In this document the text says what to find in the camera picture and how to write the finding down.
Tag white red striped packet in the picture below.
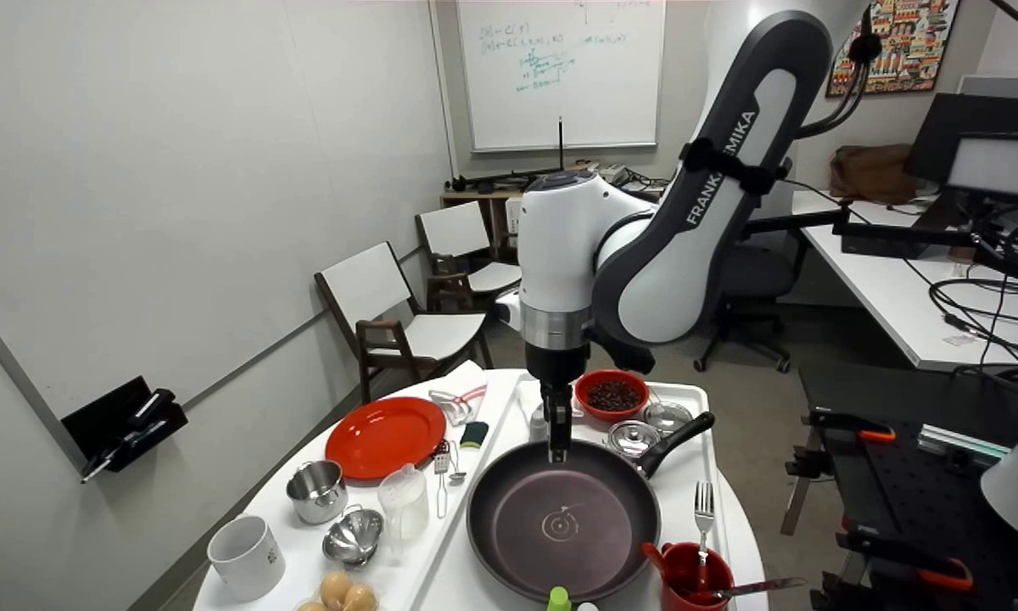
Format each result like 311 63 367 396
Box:
424 361 493 419

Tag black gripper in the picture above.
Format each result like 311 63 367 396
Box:
527 342 591 463

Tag wire handled steel utensil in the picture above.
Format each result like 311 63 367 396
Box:
431 451 473 522

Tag colourful wall poster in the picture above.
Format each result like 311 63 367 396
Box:
823 0 964 100

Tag white mug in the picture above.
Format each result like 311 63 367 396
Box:
203 513 289 603

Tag red measuring cup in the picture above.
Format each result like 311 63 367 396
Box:
640 539 741 611

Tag white desk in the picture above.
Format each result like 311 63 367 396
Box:
801 185 1018 378

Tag orange handled clamp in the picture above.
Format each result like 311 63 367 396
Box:
806 405 902 451
833 522 976 599

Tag black desk cables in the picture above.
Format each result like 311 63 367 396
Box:
925 190 1018 371

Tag black computer monitor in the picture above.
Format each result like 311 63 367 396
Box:
910 93 1018 209

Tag clear plastic measuring cup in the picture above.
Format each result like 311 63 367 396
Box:
372 464 434 547

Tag black wall holder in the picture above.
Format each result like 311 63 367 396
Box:
56 375 194 488

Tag steel bowl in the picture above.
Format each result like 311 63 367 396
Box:
318 505 387 571
284 460 348 526

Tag silver fork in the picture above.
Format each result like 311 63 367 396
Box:
693 478 724 556

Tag red plate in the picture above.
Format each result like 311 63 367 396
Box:
322 395 452 486

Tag black frying pan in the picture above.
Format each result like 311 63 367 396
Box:
464 412 719 609

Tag silver utensil in red cup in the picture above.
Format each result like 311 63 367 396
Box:
689 574 801 603

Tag wooden side table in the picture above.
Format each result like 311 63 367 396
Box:
439 168 569 266

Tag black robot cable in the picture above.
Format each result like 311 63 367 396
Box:
794 4 887 146

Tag brown bag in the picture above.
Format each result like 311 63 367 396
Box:
829 143 918 209

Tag white seat wooden chair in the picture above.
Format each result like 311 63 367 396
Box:
414 197 531 316
317 237 496 400

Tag large wall whiteboard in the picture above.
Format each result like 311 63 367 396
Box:
452 0 671 156

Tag metal lid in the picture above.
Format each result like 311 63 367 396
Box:
603 419 664 463

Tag red bowl of coffee beans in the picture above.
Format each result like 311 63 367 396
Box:
569 366 655 429

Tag white plastic tray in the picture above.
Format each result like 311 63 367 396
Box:
198 366 530 611
417 378 726 611

